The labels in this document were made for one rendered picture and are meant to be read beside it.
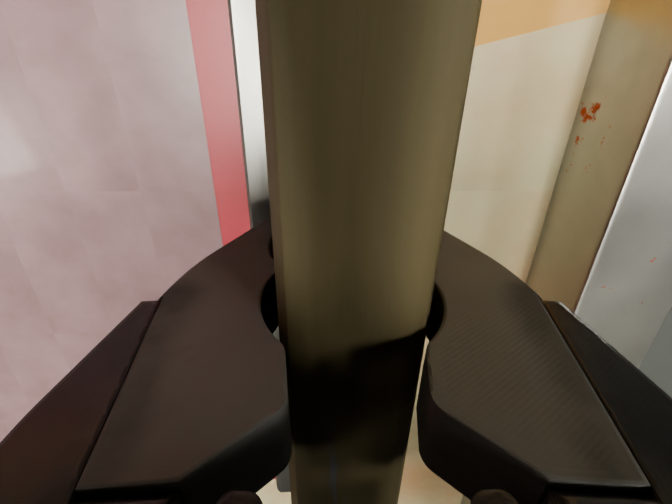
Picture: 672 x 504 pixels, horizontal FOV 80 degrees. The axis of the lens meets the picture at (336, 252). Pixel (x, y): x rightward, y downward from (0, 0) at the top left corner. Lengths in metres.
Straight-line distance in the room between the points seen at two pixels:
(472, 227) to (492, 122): 0.04
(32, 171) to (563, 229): 0.21
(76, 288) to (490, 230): 0.19
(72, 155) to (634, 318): 0.23
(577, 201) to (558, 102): 0.04
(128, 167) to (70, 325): 0.09
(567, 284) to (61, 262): 0.21
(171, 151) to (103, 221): 0.05
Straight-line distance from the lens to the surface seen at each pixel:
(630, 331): 0.20
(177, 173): 0.18
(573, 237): 0.18
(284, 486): 0.24
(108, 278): 0.21
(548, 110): 0.18
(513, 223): 0.19
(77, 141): 0.19
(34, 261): 0.22
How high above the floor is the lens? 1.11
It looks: 60 degrees down
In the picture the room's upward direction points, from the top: 177 degrees clockwise
